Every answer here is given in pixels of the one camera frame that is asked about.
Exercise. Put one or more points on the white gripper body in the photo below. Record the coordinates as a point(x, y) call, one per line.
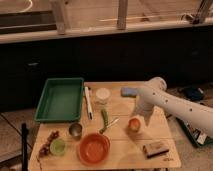
point(147, 116)

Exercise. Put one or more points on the red yellow apple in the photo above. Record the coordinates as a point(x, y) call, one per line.
point(134, 124)

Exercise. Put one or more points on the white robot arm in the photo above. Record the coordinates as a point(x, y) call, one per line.
point(153, 93)

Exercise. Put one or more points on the white paper cup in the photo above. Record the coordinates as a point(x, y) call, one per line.
point(102, 95)

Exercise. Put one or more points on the metal measuring cup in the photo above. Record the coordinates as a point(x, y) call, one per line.
point(75, 130)

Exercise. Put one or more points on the small green cup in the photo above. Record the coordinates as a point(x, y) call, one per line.
point(57, 147)

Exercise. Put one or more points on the blue sponge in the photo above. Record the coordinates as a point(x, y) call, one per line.
point(128, 92)

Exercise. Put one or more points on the brown block with black bar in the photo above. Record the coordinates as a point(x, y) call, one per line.
point(155, 148)

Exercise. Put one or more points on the green bin with items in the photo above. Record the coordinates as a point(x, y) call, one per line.
point(193, 135)

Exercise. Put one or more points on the black device on floor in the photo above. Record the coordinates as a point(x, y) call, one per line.
point(192, 93)

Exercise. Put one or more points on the orange plastic bowl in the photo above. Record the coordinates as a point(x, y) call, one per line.
point(93, 149)

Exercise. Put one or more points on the green plastic tray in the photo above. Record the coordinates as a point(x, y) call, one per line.
point(61, 100)

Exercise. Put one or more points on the bunch of red grapes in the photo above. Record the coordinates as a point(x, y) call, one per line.
point(45, 148)

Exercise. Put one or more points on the black chair post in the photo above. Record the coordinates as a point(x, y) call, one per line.
point(24, 133)

